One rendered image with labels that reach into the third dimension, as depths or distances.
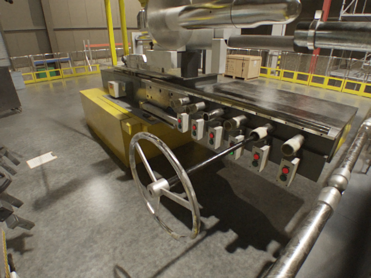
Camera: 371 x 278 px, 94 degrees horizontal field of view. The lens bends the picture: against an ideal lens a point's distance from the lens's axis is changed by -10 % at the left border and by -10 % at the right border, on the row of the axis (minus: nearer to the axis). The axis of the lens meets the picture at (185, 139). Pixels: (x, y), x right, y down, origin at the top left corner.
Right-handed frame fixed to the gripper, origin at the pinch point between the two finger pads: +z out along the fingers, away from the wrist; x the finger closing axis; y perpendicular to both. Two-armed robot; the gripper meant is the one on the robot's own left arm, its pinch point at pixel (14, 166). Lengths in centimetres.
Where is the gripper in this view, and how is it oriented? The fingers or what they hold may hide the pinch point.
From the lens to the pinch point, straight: 128.5
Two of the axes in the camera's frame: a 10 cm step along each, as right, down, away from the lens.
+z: 3.9, 7.4, 5.5
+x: -5.8, -2.6, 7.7
